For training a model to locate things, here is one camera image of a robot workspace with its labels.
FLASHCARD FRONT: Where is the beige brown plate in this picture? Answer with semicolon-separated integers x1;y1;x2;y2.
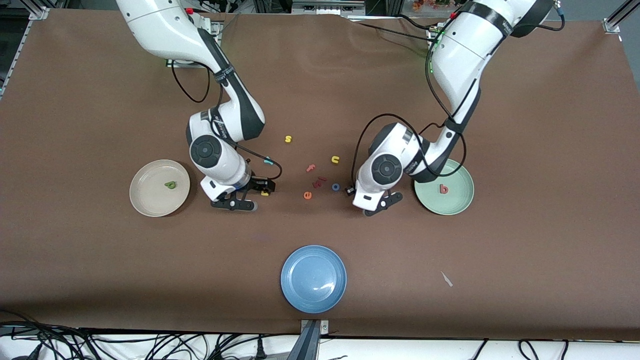
129;159;191;218

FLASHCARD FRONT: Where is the green plate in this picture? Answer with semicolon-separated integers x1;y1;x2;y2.
413;157;475;216

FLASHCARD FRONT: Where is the blue plate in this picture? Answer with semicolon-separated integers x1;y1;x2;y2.
280;244;347;315

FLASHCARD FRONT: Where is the brown table cover sheet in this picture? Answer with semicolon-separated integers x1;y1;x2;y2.
0;8;640;342

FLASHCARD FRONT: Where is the silver metal box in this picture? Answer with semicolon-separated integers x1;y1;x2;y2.
292;0;366;14

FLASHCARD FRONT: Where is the orange brown decor object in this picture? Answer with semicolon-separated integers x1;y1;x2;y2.
412;0;454;12

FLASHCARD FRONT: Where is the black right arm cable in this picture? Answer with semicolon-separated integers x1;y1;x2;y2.
171;61;283;182

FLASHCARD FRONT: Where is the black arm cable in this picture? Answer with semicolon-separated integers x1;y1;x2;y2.
351;20;469;189
171;61;283;182

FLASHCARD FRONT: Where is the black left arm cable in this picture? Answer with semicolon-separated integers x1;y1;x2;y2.
351;20;469;189

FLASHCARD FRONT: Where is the silver metal bracket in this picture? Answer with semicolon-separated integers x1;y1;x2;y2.
299;319;330;335

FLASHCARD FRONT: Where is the dark grey mount pole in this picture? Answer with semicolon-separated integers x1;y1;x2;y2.
287;320;321;360

